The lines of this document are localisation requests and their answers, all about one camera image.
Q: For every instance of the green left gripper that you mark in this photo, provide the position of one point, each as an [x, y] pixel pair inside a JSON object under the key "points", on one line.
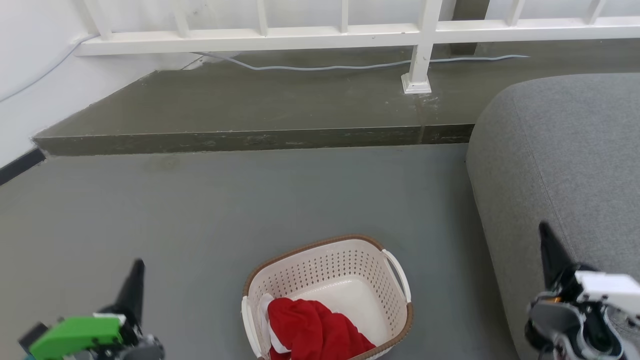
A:
{"points": [[75, 335]]}

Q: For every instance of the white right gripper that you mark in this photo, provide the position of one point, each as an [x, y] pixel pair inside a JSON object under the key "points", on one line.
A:
{"points": [[607, 290]]}

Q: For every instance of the cream perforated laundry basket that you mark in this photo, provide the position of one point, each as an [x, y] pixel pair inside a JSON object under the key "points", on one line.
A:
{"points": [[345, 280]]}

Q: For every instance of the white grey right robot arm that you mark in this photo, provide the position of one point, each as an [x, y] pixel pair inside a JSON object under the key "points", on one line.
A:
{"points": [[555, 325]]}

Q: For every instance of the grey fabric sofa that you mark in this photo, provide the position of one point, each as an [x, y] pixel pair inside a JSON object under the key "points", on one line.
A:
{"points": [[560, 165]]}

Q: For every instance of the white garment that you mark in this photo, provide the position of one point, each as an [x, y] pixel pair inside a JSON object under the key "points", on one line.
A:
{"points": [[263, 307]]}

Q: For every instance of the black skirting strip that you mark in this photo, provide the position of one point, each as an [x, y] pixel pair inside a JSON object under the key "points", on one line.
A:
{"points": [[20, 167]]}

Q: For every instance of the red garment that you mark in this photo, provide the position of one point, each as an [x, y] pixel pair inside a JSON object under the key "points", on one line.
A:
{"points": [[320, 330]]}

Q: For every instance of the white metal railing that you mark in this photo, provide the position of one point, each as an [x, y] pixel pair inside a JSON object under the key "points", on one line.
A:
{"points": [[300, 37]]}

